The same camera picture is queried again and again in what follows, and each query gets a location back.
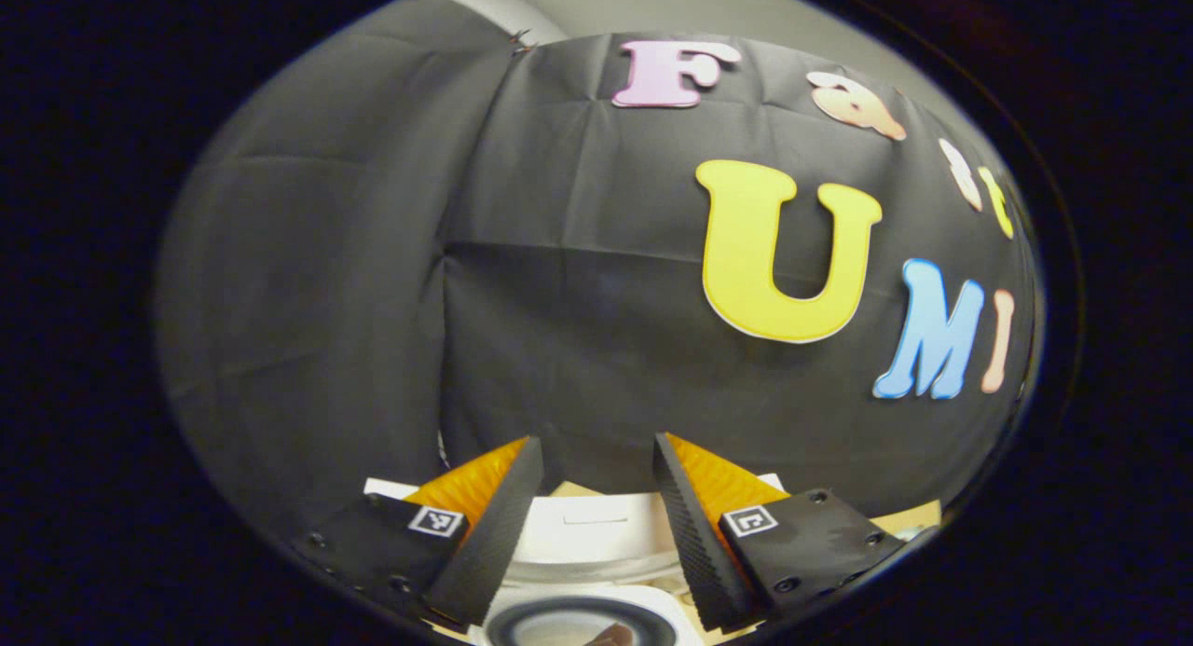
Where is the black backdrop cloth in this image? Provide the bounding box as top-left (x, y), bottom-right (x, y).
top-left (154, 0), bottom-right (1045, 544)

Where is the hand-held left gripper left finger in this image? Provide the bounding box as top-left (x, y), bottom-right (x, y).
top-left (296, 434), bottom-right (544, 628)

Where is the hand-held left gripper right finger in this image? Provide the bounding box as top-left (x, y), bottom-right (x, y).
top-left (652, 432), bottom-right (910, 631)

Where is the white rice cooker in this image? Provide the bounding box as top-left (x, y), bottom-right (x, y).
top-left (363, 474), bottom-right (793, 646)

